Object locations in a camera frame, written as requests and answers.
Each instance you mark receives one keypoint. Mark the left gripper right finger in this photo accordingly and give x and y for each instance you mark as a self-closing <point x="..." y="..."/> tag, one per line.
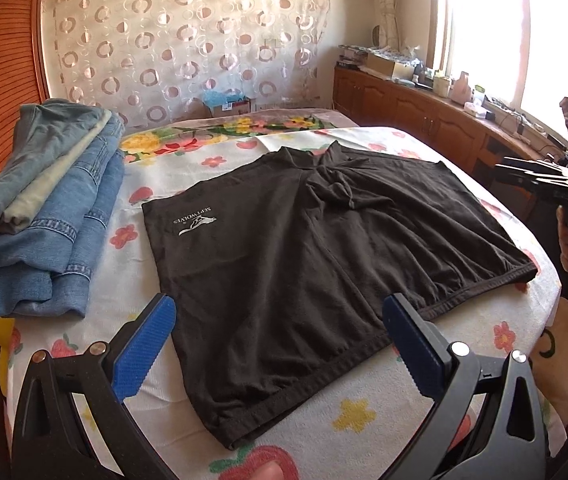
<point x="485" y="421"/>

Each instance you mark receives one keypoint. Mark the cardboard box blue tissue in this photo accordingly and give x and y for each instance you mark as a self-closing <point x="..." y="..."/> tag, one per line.
<point x="228" y="103"/>

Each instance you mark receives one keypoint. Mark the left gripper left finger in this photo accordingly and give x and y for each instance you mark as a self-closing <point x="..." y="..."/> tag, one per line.
<point x="49" y="440"/>

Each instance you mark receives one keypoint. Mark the blue folded denim jeans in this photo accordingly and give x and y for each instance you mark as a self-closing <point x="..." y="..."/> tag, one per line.
<point x="45" y="270"/>

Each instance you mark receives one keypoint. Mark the sheer circle pattern curtain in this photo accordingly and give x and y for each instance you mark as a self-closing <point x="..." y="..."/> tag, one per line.
<point x="156" y="61"/>

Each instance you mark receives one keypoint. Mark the colourful floral blanket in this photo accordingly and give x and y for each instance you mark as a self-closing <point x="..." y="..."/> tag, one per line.
<point x="189" y="135"/>

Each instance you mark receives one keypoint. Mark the cardboard box on cabinet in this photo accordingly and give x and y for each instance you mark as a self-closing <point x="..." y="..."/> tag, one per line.
<point x="389" y="67"/>

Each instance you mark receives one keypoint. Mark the wooden cabinet row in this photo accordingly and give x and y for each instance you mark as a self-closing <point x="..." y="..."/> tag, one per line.
<point x="475" y="145"/>

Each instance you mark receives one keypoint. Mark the grey-blue folded jeans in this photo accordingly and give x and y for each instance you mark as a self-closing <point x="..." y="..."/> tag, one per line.
<point x="43" y="133"/>

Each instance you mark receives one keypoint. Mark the beige folded pants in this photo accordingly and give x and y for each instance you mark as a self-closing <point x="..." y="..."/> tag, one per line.
<point x="23" y="209"/>

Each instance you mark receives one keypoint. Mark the white cup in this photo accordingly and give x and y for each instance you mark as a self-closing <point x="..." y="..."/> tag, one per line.
<point x="441" y="86"/>

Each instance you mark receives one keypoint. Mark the black shorts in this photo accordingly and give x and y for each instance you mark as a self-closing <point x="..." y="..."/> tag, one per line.
<point x="280" y="268"/>

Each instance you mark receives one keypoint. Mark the window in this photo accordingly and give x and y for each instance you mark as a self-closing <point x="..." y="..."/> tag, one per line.
<point x="516" y="50"/>

